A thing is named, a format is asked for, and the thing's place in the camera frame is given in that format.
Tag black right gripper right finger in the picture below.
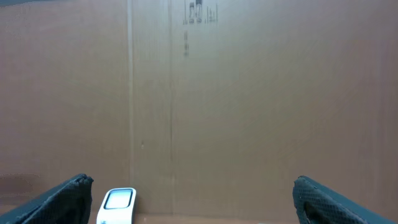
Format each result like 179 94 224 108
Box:
292 175 394 224

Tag white barcode scanner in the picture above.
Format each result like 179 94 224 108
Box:
96 187 137 224

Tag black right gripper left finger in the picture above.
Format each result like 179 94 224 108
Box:
1 174 93 224

